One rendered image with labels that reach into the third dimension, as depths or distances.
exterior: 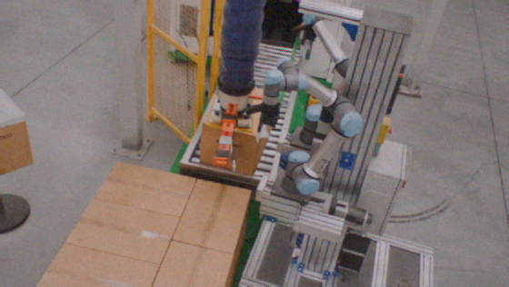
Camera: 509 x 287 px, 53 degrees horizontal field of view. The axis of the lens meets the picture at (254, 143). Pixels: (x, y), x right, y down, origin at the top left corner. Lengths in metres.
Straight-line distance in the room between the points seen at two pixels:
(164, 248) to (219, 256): 0.34
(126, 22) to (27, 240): 1.77
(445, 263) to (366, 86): 2.08
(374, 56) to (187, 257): 1.59
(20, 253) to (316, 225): 2.16
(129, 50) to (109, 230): 1.53
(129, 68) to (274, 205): 1.86
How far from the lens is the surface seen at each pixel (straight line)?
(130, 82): 4.35
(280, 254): 3.70
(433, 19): 6.04
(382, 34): 2.56
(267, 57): 5.28
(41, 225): 4.20
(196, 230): 3.33
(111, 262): 3.17
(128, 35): 4.14
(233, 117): 3.02
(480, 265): 4.52
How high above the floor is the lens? 3.00
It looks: 37 degrees down
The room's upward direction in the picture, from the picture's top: 9 degrees clockwise
